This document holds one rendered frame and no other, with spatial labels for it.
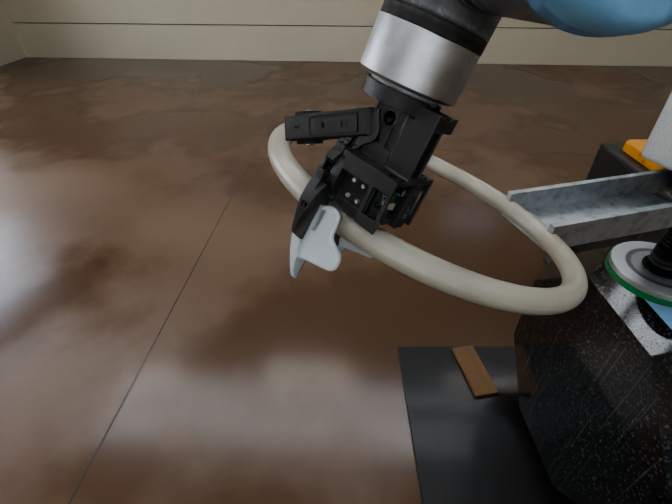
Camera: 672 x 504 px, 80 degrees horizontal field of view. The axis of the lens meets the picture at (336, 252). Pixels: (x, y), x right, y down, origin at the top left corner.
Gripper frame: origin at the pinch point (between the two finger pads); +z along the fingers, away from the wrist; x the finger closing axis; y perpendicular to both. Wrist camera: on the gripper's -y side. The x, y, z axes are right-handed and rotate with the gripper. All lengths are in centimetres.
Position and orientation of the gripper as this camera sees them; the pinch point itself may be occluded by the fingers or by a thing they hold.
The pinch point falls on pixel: (311, 257)
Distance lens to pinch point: 45.6
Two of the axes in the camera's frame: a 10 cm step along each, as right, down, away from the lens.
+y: 7.0, 5.7, -4.3
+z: -3.7, 8.0, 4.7
